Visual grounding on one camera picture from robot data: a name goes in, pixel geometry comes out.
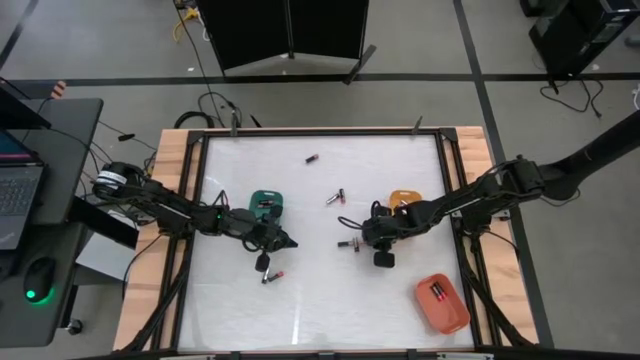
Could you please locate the black desk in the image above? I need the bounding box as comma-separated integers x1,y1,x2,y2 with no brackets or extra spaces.
0,97,105,347

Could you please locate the black folding partition screen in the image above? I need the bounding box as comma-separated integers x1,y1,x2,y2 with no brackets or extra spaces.
196,0,378,85

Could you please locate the thick black curved hose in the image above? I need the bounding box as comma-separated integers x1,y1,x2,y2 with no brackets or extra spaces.
173,110,216,130

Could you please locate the dark desk monitor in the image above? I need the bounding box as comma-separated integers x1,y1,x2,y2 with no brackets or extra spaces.
0,87,51,131

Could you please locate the yellow plastic bin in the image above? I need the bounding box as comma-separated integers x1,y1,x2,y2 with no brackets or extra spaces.
388,188,424,214

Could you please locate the black computer tower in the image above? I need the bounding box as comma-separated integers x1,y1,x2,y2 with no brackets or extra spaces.
528,0,640,80

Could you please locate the teal plastic bin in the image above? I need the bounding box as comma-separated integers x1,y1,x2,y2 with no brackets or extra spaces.
247,189,285,225

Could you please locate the yellow floor cable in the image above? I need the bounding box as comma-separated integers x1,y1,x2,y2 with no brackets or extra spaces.
172,7,201,42

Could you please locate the grey laptop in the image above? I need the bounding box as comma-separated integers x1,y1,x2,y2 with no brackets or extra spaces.
0,130,47,251

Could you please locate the black table frame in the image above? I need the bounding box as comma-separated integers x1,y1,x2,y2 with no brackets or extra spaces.
119,127,541,360

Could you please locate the black floor cable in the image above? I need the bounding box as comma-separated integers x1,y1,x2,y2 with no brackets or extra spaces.
539,79,605,120

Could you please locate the black computer mouse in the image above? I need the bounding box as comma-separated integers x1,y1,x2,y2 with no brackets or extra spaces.
23,256,56,305

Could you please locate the orange plastic bin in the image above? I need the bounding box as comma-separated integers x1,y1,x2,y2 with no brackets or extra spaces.
415,272,472,335

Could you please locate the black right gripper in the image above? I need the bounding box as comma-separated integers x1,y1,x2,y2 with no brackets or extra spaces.
361,207,416,270

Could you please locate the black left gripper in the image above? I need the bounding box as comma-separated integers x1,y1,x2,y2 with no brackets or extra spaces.
232,212,300,274

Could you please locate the black floor stand pole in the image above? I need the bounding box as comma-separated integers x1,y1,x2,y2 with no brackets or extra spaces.
542,108,640,202

